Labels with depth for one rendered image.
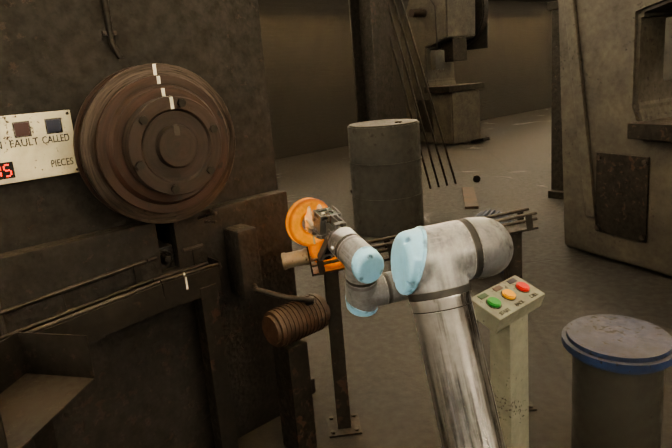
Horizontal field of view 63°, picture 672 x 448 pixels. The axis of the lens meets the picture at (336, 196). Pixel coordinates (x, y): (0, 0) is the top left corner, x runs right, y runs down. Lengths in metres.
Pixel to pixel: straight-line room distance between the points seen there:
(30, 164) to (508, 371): 1.48
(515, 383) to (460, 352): 0.81
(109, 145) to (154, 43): 0.41
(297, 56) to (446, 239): 8.66
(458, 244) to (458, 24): 8.53
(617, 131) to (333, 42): 7.10
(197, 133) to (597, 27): 2.66
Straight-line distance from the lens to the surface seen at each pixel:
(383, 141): 4.21
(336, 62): 10.11
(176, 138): 1.62
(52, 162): 1.75
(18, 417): 1.48
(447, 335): 1.01
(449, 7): 9.34
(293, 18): 9.62
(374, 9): 5.82
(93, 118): 1.64
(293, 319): 1.86
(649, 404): 1.95
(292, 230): 1.73
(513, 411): 1.85
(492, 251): 1.05
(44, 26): 1.79
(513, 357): 1.77
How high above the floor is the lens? 1.27
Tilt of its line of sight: 12 degrees down
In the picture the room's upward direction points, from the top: 5 degrees counter-clockwise
